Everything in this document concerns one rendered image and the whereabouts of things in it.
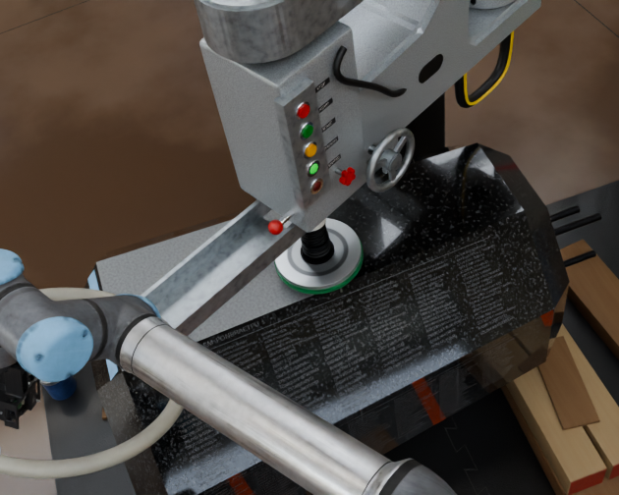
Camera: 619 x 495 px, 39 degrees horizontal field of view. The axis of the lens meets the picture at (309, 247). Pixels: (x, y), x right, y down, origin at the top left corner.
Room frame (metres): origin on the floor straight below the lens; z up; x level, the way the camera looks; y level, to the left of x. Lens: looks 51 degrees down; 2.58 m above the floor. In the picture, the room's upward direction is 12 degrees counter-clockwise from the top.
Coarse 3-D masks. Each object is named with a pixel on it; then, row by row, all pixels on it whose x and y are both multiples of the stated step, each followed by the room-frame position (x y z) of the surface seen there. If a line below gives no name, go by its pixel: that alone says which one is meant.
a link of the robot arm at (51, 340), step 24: (24, 288) 0.75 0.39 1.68; (0, 312) 0.71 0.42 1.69; (24, 312) 0.70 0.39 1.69; (48, 312) 0.70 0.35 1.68; (72, 312) 0.71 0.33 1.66; (96, 312) 0.73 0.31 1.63; (0, 336) 0.69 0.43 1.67; (24, 336) 0.67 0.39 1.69; (48, 336) 0.66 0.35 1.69; (72, 336) 0.67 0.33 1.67; (96, 336) 0.70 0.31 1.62; (24, 360) 0.65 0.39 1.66; (48, 360) 0.64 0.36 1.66; (72, 360) 0.65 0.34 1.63
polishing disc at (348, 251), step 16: (336, 224) 1.38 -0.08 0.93; (336, 240) 1.33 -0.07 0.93; (352, 240) 1.32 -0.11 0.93; (288, 256) 1.31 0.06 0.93; (336, 256) 1.28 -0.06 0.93; (352, 256) 1.27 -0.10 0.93; (288, 272) 1.26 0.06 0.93; (304, 272) 1.25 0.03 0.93; (320, 272) 1.24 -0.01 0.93; (336, 272) 1.23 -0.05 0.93; (352, 272) 1.23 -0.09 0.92; (304, 288) 1.21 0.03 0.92; (320, 288) 1.20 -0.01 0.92
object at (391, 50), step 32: (384, 0) 1.51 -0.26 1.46; (416, 0) 1.47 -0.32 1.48; (448, 0) 1.46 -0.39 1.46; (384, 32) 1.43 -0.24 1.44; (416, 32) 1.41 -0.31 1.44; (448, 32) 1.46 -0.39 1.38; (480, 32) 1.55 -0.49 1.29; (384, 64) 1.35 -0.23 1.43; (416, 64) 1.39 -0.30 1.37; (448, 64) 1.46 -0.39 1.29; (384, 96) 1.33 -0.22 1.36; (416, 96) 1.39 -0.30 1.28; (384, 128) 1.33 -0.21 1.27
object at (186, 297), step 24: (240, 216) 1.26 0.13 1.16; (216, 240) 1.21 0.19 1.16; (240, 240) 1.23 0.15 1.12; (264, 240) 1.21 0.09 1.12; (288, 240) 1.19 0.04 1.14; (192, 264) 1.16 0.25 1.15; (216, 264) 1.17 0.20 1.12; (240, 264) 1.16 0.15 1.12; (264, 264) 1.14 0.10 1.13; (168, 288) 1.12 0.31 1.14; (192, 288) 1.12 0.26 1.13; (216, 288) 1.07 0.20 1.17; (240, 288) 1.10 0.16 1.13; (168, 312) 1.07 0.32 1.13; (192, 312) 1.03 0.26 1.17
